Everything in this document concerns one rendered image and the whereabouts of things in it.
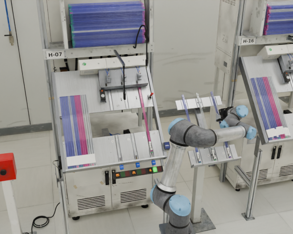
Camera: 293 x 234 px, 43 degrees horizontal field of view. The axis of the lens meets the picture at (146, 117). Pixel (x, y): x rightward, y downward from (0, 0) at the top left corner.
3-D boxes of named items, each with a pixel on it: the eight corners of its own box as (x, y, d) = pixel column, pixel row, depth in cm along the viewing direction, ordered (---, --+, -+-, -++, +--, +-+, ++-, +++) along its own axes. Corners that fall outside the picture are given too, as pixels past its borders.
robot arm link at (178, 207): (178, 230, 199) (179, 211, 193) (162, 216, 208) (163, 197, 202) (194, 220, 205) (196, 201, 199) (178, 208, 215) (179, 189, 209)
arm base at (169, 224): (195, 240, 206) (196, 226, 201) (169, 244, 203) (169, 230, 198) (186, 221, 219) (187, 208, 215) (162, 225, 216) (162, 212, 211)
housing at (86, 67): (144, 73, 278) (148, 64, 264) (79, 79, 266) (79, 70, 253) (143, 63, 280) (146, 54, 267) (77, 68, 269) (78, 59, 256)
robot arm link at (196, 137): (202, 134, 183) (260, 124, 214) (187, 126, 191) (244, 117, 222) (197, 155, 187) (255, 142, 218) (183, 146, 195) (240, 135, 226)
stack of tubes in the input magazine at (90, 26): (145, 43, 260) (145, 3, 247) (72, 48, 248) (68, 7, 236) (141, 38, 270) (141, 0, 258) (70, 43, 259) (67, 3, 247)
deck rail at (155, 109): (165, 159, 257) (167, 157, 251) (162, 159, 256) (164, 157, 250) (146, 68, 278) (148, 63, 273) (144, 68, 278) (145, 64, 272)
